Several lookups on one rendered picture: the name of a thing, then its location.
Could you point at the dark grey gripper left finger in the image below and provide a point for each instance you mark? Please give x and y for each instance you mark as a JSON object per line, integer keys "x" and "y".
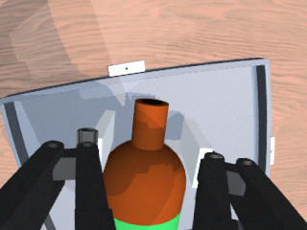
{"x": 27, "y": 198}

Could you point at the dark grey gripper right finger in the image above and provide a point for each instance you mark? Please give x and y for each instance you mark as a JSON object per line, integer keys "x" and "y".
{"x": 256, "y": 201}

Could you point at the orange bottle with green base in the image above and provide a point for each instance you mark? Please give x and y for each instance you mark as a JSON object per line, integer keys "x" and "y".
{"x": 145, "y": 179}

